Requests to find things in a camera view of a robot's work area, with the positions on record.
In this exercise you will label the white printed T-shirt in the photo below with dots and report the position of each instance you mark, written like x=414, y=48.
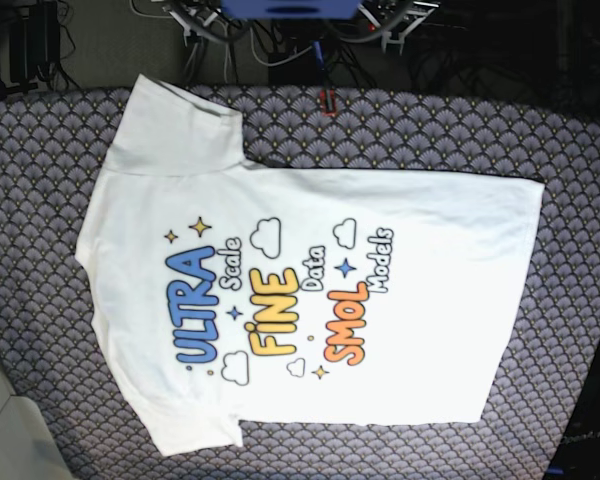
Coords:
x=225, y=291

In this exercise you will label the red table clamp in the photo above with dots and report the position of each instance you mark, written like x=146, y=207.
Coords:
x=328, y=102

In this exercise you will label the grey fan-pattern tablecloth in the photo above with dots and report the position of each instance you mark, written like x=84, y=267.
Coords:
x=51, y=147

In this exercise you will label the black OpenArm box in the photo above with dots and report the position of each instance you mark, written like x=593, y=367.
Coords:
x=578, y=453

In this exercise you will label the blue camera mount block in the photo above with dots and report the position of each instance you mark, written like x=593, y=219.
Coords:
x=291, y=9

